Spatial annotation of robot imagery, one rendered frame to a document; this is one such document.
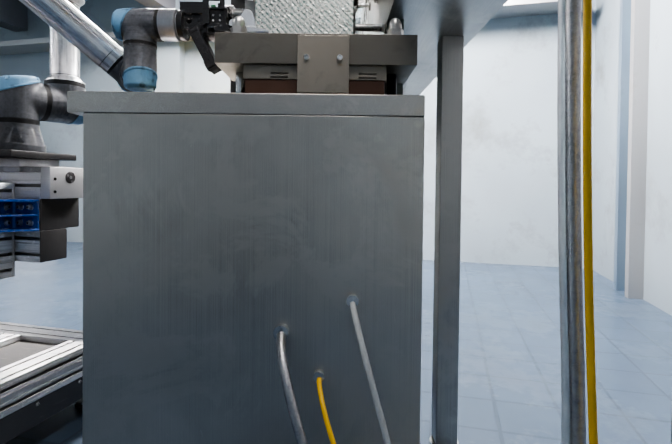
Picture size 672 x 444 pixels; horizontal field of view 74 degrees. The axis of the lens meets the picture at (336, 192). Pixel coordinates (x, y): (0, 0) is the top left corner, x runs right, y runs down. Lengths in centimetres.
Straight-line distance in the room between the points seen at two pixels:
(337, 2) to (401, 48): 29
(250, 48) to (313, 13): 27
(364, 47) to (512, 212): 370
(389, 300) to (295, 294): 17
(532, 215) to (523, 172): 41
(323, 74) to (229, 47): 20
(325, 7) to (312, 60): 29
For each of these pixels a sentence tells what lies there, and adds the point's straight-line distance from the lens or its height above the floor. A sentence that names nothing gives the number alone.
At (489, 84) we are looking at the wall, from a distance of 458.
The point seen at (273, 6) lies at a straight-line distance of 117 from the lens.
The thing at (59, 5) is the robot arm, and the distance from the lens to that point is 133.
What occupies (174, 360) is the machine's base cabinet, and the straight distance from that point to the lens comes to 93.
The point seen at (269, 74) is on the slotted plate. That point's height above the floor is 95.
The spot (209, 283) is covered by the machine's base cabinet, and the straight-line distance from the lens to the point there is 87.
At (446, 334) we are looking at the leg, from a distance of 132.
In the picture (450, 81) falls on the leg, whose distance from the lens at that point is 128.
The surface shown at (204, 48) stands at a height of 105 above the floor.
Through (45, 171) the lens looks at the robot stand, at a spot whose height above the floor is 76.
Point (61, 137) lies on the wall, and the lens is 641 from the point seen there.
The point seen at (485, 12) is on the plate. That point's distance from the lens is 118.
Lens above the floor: 73
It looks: 1 degrees down
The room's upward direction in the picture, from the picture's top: 1 degrees clockwise
